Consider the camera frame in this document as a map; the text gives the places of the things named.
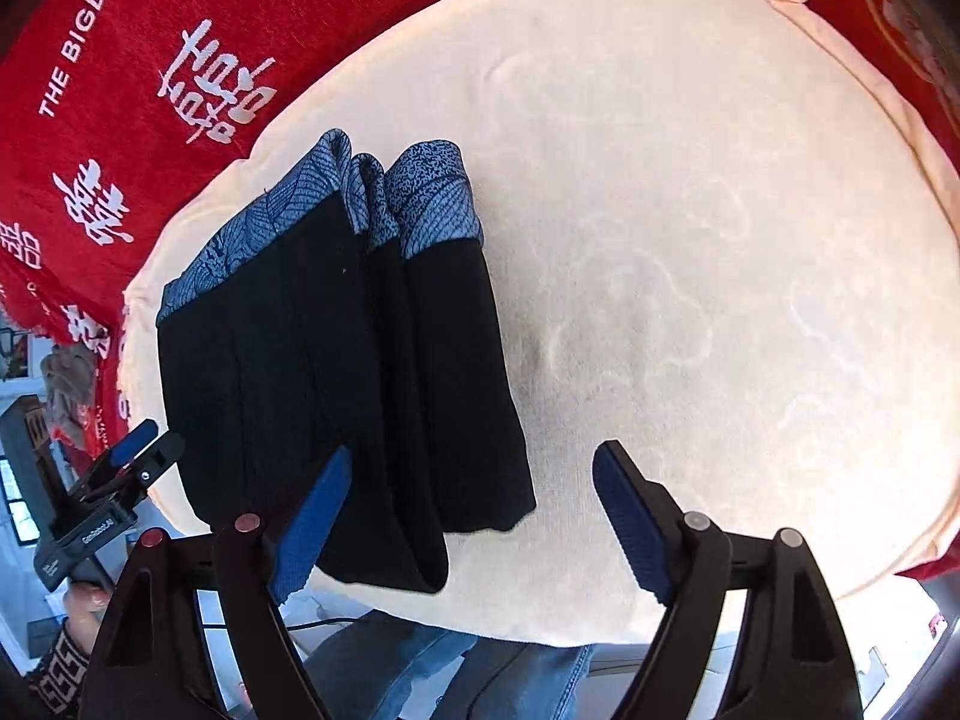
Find person's blue jeans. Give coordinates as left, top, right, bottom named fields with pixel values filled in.
left=289, top=610, right=653, bottom=720

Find brown crumpled cloth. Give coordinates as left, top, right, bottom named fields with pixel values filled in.
left=41, top=345, right=100, bottom=452

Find red blanket with white print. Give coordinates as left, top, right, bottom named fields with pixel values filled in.
left=0, top=0, right=526, bottom=443

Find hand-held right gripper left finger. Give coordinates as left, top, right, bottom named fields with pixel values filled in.
left=79, top=445, right=355, bottom=720

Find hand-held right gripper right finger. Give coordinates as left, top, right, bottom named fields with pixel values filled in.
left=591, top=439, right=865, bottom=720

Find person's left hand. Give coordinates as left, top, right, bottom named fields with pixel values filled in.
left=62, top=580, right=115, bottom=644

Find cream blanket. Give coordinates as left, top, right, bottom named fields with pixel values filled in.
left=116, top=0, right=960, bottom=650

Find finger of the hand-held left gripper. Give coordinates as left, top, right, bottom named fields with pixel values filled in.
left=105, top=418, right=161, bottom=470
left=131, top=430, right=186, bottom=488

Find black pants with patterned cuffs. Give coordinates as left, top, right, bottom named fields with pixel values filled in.
left=155, top=129, right=538, bottom=596

